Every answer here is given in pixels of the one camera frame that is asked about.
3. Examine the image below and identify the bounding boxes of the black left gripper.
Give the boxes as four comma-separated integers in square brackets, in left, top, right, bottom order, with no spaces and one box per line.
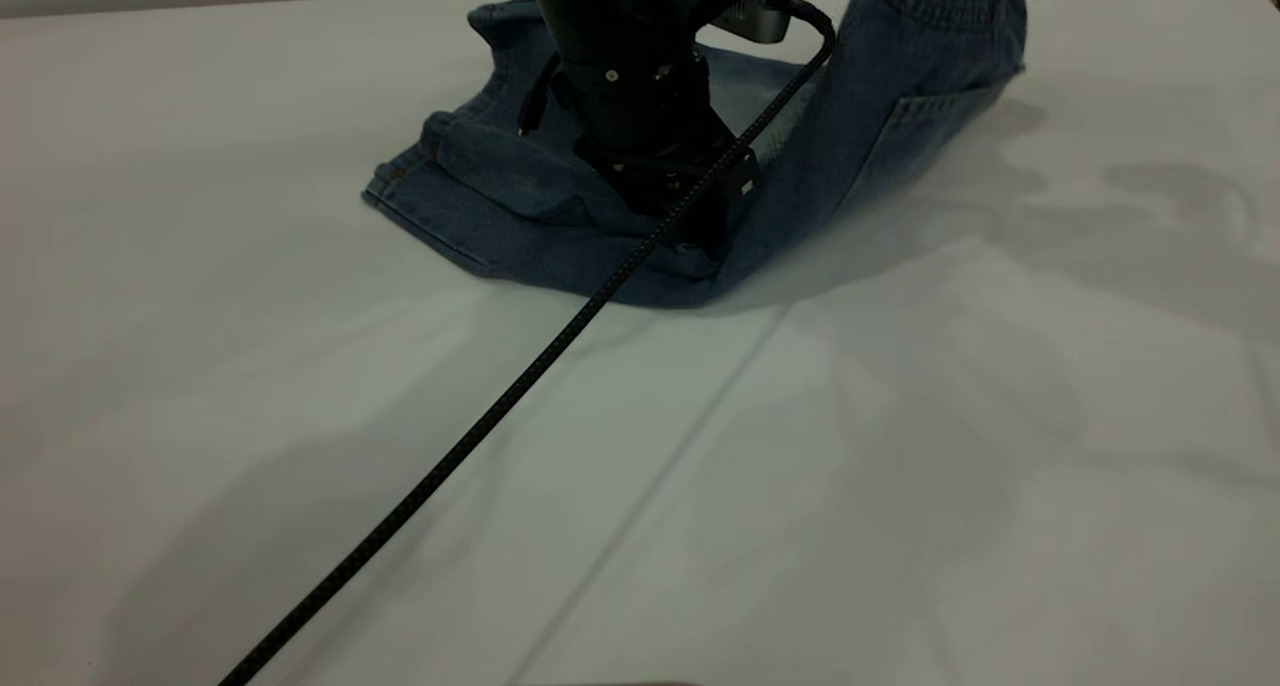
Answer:
[575,131,761,262]

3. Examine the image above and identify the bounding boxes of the blue denim jeans with faded knees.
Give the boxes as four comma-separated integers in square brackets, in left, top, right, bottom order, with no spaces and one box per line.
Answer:
[362,0,1031,309]

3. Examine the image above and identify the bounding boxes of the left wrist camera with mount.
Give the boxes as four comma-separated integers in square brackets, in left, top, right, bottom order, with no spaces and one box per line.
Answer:
[660,0,793,45]

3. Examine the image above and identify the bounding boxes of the braided black left camera cable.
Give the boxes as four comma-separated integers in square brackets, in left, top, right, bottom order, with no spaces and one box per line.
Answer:
[215,0,839,686]

